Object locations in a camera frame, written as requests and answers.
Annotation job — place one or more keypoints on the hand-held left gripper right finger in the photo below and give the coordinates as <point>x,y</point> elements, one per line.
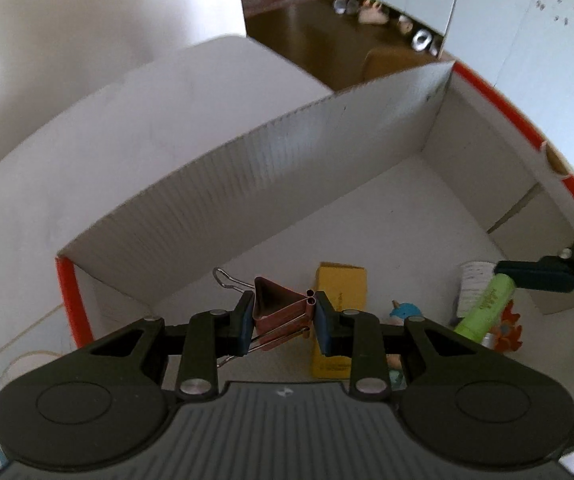
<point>323,327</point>

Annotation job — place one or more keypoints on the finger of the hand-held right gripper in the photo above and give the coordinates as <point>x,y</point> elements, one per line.
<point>532,274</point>

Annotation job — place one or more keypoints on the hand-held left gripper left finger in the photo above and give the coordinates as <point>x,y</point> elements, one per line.
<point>244,327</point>

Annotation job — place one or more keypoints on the pink binder clip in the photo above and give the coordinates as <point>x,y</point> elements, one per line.
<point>277,310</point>

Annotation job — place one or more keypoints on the small yellow box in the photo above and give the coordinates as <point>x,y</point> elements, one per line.
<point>344,285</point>

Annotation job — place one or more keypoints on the green highlighter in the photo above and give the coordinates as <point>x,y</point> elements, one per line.
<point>487,305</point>

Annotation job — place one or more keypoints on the glass bottle with white label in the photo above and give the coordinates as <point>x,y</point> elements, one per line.
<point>472,285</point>

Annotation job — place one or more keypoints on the orange toy figure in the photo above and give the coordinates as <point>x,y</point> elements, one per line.
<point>511,332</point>

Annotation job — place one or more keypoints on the light blue toy figure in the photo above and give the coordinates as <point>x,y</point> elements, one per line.
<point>408,311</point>

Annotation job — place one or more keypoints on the red cardboard box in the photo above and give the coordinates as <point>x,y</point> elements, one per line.
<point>367,210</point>

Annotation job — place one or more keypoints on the dark shoe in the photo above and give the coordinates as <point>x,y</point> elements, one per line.
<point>436,46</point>

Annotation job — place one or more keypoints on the silver shoe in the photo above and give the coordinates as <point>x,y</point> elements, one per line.
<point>421,40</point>

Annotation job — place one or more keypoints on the grey slipper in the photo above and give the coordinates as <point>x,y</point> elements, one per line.
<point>340,6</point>
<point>353,5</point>

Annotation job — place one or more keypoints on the white and wood wall cabinet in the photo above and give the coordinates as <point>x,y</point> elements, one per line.
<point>507,35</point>

